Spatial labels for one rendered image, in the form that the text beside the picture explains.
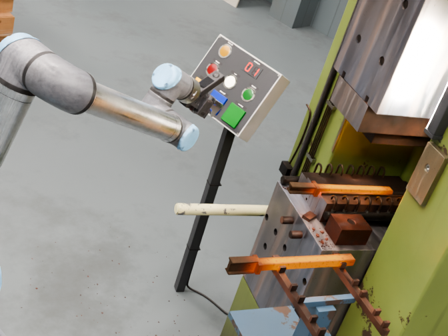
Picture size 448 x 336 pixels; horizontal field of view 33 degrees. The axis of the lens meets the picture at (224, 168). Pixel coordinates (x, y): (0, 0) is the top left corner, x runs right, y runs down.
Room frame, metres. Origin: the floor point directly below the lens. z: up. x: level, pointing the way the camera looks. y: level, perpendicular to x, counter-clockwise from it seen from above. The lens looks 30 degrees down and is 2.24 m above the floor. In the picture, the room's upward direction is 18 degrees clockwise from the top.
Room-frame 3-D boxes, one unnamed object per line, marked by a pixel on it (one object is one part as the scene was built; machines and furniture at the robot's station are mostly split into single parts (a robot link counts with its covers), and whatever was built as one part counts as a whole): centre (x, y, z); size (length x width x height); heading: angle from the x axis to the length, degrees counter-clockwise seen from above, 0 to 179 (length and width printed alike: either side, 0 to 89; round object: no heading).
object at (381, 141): (2.30, -0.54, 1.24); 0.30 x 0.07 x 0.06; 119
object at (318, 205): (2.30, -0.50, 0.96); 0.42 x 0.20 x 0.09; 119
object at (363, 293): (1.68, -0.39, 0.98); 0.23 x 0.06 x 0.02; 122
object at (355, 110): (2.30, -0.50, 1.32); 0.42 x 0.20 x 0.10; 119
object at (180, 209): (2.46, -0.07, 0.62); 0.44 x 0.05 x 0.05; 119
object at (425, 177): (1.99, -0.58, 1.27); 0.09 x 0.02 x 0.17; 29
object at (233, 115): (2.49, 0.03, 1.01); 0.07 x 0.05 x 0.07; 54
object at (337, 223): (2.07, -0.45, 0.95); 0.12 x 0.09 x 0.07; 119
